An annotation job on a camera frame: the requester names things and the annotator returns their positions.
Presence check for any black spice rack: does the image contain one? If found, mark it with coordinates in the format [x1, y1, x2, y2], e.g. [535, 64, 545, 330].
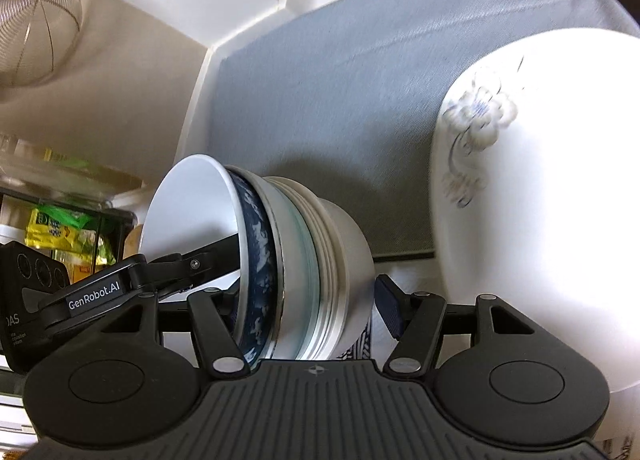
[1, 134, 152, 282]

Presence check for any metal wire strainer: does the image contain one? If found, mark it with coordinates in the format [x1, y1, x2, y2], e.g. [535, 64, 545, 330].
[1, 0, 82, 88]

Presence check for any teal glazed bowl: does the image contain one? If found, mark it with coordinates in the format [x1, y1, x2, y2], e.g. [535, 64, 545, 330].
[229, 166, 320, 359]

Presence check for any yellow green snack packet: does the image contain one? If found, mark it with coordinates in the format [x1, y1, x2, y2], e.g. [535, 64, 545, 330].
[25, 205, 116, 266]

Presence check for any white bowl blue pattern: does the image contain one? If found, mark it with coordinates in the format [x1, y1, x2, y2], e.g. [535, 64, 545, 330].
[140, 154, 279, 366]

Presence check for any grey counter mat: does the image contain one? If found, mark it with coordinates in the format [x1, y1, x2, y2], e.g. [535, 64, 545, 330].
[206, 0, 639, 256]

